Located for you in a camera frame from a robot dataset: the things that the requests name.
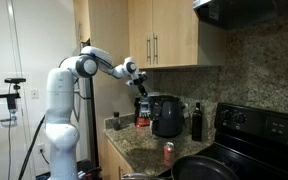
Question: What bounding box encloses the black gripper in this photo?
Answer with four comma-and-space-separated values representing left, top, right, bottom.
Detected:
125, 71, 148, 97

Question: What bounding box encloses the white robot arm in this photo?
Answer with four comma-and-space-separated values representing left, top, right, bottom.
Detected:
45, 46, 147, 180

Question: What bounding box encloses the small dark spice bottle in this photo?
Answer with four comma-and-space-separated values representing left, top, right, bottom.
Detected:
113, 112, 121, 131

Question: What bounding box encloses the dark glass bottle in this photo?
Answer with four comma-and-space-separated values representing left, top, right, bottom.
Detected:
192, 102, 202, 141

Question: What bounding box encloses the red black box appliance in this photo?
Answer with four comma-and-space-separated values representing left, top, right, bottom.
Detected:
134, 92, 160, 128

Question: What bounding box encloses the stainless refrigerator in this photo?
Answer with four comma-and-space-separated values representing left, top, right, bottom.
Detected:
69, 38, 100, 168

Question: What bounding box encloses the wooden upper cabinet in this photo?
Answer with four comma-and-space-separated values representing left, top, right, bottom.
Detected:
72, 0, 225, 69

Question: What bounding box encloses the wooden cabinet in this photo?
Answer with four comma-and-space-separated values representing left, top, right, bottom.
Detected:
72, 0, 225, 69
104, 137, 133, 180

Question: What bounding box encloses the red soda can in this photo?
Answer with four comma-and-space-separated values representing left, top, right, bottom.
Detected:
163, 142, 175, 166

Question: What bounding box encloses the wooden lower cabinet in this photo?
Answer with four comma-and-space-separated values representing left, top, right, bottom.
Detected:
104, 137, 133, 180

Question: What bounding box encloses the black frying pan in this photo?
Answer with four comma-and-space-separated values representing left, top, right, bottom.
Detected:
121, 155, 240, 180

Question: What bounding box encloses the black range hood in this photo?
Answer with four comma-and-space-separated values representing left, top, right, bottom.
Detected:
192, 0, 288, 30

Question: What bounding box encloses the black stove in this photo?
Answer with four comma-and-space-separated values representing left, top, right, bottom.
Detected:
194, 103, 288, 180

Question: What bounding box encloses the black camera on stand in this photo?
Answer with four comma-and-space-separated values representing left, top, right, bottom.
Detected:
0, 78, 26, 125

